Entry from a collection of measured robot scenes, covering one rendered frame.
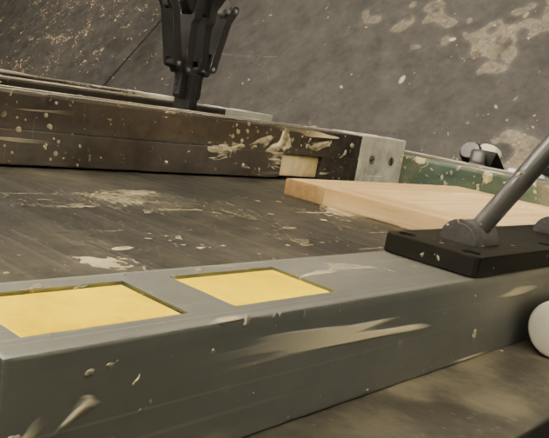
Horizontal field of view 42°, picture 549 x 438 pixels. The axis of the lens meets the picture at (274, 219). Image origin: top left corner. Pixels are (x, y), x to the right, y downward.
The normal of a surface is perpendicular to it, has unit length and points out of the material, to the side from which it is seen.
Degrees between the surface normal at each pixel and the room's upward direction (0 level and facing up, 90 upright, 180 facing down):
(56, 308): 58
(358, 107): 0
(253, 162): 90
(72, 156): 90
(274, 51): 0
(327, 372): 90
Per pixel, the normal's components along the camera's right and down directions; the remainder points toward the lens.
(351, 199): -0.66, 0.01
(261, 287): 0.17, -0.97
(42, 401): 0.73, 0.23
